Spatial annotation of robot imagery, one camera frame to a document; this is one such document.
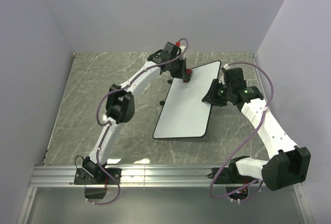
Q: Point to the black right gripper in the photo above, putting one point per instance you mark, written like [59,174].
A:
[210,95]

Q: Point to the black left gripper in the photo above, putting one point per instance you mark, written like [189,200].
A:
[182,75]

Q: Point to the red whiteboard eraser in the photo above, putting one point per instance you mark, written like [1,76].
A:
[187,75]

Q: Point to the white whiteboard black frame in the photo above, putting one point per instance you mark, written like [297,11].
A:
[184,114]

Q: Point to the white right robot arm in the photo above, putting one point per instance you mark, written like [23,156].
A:
[288,163]

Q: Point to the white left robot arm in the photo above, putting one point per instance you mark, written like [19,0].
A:
[120,103]

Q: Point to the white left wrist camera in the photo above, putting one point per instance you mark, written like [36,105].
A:
[182,47]

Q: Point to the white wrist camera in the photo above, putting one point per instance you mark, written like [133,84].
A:
[182,47]
[226,67]

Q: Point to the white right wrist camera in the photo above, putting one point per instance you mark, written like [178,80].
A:
[226,67]

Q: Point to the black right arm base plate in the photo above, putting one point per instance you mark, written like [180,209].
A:
[222,175]

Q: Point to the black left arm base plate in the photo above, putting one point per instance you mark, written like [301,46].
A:
[82,177]

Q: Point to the aluminium mounting rail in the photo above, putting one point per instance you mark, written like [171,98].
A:
[134,175]

